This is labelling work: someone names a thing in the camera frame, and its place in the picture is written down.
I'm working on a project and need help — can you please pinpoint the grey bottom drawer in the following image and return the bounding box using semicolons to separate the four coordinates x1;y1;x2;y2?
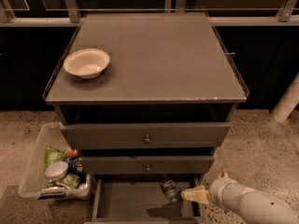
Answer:
92;175;207;224

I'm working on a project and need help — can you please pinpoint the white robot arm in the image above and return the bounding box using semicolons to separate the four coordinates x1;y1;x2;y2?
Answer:
181;171;299;224

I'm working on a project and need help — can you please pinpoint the grey top drawer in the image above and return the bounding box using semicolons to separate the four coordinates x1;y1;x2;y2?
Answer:
60;122;230;149

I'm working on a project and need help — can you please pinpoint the grey middle drawer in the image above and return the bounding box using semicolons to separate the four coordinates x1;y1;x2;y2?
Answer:
80;156;214;175

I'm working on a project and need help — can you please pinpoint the dark blue snack bag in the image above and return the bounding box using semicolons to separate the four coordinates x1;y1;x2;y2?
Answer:
64;156;86;182

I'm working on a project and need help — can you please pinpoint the green snack bag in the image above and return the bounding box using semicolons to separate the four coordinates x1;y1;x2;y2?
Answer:
44;146;67;169

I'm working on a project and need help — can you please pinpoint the clear plastic storage bin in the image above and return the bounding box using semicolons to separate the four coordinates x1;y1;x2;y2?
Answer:
18;122;91;201

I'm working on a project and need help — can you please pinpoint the clear plastic water bottle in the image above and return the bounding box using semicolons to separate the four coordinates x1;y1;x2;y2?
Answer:
160;175;178;203

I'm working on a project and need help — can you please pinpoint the small white bowl in bin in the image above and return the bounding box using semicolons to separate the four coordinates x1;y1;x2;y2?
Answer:
45;161;68;180

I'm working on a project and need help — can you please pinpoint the grey drawer cabinet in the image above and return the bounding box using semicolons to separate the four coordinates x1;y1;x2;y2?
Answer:
42;11;250;182

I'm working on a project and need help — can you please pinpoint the white bowl on counter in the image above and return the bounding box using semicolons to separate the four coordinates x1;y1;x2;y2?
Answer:
63;49;110;79

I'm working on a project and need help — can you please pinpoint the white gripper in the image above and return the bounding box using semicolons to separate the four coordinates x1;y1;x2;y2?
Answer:
181;170;242;210

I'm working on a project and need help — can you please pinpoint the grey drawer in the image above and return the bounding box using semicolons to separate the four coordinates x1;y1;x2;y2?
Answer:
80;156;214;175
60;122;230;149
92;175;207;224

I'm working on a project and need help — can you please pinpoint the metal window frame rail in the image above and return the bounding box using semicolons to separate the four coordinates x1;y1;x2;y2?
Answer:
0;0;299;27

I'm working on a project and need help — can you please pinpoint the green snack packet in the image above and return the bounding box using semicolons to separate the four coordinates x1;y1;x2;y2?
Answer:
57;174;80;189

